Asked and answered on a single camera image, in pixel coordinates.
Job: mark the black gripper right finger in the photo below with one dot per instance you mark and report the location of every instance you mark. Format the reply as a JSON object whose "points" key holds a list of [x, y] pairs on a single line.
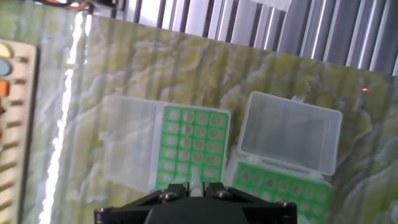
{"points": [[217, 189]]}

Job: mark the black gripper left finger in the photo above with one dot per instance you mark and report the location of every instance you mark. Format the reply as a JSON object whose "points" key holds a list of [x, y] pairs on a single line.
{"points": [[177, 189]]}

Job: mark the green rack pipette tip box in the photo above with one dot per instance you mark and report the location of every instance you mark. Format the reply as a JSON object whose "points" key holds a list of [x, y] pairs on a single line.
{"points": [[289, 130], [130, 140]]}

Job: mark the green marble pattern mat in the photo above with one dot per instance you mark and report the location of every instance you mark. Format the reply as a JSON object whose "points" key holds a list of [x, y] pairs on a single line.
{"points": [[186, 62]]}

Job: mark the wooden shape puzzle board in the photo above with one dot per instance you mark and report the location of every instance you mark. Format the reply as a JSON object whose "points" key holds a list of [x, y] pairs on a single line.
{"points": [[29, 93]]}

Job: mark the orange square puzzle piece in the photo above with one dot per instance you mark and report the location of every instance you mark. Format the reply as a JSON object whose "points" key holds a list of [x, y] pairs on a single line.
{"points": [[3, 88]]}

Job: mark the orange tube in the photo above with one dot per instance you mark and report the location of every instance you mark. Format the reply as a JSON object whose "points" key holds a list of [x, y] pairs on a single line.
{"points": [[79, 6]]}

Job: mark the grey oval puzzle piece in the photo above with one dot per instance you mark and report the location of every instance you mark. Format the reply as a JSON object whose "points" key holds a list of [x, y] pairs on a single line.
{"points": [[4, 68]]}

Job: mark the yellow semicircle puzzle piece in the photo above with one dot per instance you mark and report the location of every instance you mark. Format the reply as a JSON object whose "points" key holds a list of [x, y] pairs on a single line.
{"points": [[4, 51]]}

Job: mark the black corner bracket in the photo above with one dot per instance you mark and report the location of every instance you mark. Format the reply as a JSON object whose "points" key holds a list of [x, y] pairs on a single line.
{"points": [[107, 2]]}

